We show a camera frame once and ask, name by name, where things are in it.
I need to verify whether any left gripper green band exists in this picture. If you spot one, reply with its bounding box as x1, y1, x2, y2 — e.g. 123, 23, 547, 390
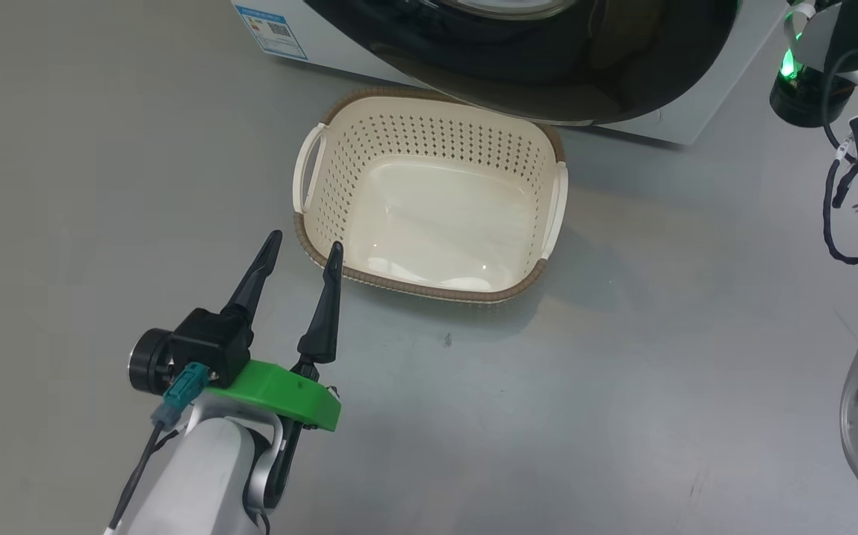
204, 230, 345, 432

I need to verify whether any black round glass washer door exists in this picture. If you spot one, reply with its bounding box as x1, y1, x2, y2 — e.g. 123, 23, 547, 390
302, 0, 741, 126

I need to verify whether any cream perforated laundry basket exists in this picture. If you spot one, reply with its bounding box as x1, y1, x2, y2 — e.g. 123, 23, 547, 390
293, 85, 569, 303

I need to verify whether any white washing machine body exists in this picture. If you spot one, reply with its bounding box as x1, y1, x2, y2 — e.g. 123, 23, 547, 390
232, 0, 793, 146

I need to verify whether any blue energy label sticker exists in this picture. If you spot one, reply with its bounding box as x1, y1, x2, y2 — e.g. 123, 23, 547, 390
235, 6, 308, 60

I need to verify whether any left teal camera connector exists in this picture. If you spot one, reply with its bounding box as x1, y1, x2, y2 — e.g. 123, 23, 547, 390
152, 363, 210, 430

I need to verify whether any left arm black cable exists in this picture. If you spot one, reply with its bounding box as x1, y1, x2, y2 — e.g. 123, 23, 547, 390
105, 424, 177, 535

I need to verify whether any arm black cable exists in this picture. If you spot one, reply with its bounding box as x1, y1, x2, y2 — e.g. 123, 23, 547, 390
105, 424, 177, 535
822, 48, 858, 266

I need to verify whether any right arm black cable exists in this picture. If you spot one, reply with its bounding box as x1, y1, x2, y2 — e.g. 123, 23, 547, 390
822, 48, 858, 266

